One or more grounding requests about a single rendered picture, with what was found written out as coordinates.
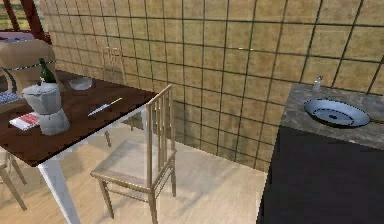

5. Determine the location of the light wooden slat chair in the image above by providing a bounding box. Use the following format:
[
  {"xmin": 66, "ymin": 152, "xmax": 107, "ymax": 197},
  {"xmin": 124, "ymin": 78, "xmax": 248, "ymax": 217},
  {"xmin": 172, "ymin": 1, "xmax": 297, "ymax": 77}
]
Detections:
[
  {"xmin": 100, "ymin": 46, "xmax": 134, "ymax": 148},
  {"xmin": 90, "ymin": 84, "xmax": 178, "ymax": 224},
  {"xmin": 0, "ymin": 146, "xmax": 28, "ymax": 212}
]

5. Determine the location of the dark wood white-legged table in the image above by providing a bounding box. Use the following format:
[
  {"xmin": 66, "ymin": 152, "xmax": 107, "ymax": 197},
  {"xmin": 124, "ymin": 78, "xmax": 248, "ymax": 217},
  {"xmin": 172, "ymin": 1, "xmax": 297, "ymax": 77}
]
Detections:
[{"xmin": 0, "ymin": 69, "xmax": 158, "ymax": 224}]

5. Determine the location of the clear glass bowl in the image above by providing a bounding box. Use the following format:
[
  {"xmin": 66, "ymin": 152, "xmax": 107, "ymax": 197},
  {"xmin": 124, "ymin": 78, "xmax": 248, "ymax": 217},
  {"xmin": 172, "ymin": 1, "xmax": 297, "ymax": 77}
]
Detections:
[{"xmin": 68, "ymin": 76, "xmax": 93, "ymax": 91}]

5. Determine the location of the glass salt shaker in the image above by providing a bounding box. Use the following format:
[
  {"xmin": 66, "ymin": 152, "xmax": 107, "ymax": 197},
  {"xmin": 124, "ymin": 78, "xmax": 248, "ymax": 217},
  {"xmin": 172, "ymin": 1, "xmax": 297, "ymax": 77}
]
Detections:
[{"xmin": 312, "ymin": 75, "xmax": 324, "ymax": 93}]

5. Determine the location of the grey moka coffee pot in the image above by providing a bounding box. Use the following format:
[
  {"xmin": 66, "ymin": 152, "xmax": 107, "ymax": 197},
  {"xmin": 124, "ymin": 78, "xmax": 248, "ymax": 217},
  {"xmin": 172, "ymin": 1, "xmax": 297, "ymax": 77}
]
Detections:
[{"xmin": 21, "ymin": 82, "xmax": 71, "ymax": 137}]

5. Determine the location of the black cabinet with stone worktop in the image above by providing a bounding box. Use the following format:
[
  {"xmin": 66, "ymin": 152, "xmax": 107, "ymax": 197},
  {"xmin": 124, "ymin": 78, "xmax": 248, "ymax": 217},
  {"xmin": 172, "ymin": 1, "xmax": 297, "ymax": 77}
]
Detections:
[{"xmin": 255, "ymin": 82, "xmax": 384, "ymax": 224}]

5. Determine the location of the green wine bottle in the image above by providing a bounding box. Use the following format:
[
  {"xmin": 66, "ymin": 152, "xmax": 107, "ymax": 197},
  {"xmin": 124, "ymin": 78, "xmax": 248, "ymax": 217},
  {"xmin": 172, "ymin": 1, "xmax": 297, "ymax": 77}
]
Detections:
[{"xmin": 38, "ymin": 57, "xmax": 58, "ymax": 84}]

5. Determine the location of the red and white book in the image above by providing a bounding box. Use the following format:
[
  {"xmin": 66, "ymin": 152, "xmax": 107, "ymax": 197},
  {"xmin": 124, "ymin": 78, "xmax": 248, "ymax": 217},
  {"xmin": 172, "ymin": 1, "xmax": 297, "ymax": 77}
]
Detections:
[{"xmin": 8, "ymin": 112, "xmax": 40, "ymax": 131}]

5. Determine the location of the grey laptop keyboard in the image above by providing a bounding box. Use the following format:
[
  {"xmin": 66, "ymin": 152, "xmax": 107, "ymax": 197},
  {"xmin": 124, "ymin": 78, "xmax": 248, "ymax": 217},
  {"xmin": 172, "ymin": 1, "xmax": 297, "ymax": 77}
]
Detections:
[{"xmin": 0, "ymin": 91, "xmax": 24, "ymax": 105}]

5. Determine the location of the red-framed window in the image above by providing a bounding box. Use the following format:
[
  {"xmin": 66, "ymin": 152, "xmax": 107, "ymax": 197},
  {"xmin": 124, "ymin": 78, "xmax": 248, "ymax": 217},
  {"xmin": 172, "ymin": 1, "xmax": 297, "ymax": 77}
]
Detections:
[{"xmin": 0, "ymin": 0, "xmax": 53, "ymax": 45}]

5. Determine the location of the yellow-handled table knife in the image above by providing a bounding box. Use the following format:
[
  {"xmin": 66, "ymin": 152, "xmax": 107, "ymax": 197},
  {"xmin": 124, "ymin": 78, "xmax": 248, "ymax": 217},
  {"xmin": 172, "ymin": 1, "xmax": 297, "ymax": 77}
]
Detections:
[{"xmin": 87, "ymin": 97, "xmax": 124, "ymax": 117}]

